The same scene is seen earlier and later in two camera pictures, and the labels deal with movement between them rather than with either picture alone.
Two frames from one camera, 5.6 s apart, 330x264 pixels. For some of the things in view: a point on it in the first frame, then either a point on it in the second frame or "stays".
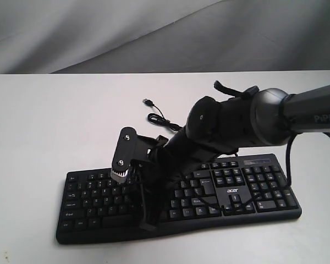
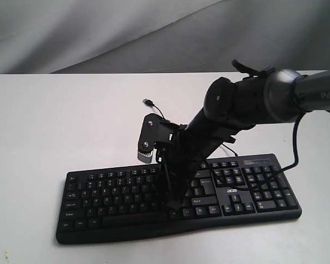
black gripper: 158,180 → 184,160
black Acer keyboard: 94,206 stays
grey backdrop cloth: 31,37 stays
